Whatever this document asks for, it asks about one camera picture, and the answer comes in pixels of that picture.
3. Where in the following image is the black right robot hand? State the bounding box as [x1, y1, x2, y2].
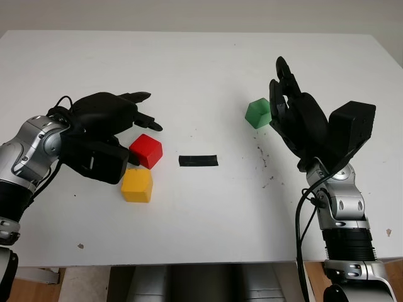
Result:
[269, 56, 331, 173]

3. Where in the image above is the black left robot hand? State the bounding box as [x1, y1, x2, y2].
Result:
[64, 91, 164, 167]

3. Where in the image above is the green wooden block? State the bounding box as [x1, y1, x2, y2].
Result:
[244, 98, 272, 129]

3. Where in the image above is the red wooden block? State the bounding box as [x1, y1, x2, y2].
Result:
[128, 133, 163, 169]

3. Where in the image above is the yellow wooden block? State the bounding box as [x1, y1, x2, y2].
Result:
[121, 168, 154, 203]

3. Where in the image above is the black tape strip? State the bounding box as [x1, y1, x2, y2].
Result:
[178, 154, 219, 167]

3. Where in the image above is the dark grey robot torso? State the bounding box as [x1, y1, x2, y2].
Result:
[106, 266, 298, 302]

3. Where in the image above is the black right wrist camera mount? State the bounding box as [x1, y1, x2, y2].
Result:
[327, 101, 377, 172]

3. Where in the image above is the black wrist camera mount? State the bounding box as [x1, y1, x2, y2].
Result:
[327, 101, 377, 172]
[61, 138, 130, 185]

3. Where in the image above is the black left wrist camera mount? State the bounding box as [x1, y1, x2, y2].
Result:
[61, 138, 130, 185]

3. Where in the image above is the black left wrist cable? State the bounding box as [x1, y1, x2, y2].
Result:
[30, 96, 75, 208]

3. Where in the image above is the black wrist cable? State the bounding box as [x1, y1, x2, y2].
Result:
[30, 96, 75, 208]
[295, 154, 353, 302]

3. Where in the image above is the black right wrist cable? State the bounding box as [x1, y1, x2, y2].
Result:
[295, 154, 353, 302]

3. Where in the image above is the grey table frame bar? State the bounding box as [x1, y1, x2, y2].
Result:
[17, 267, 60, 286]

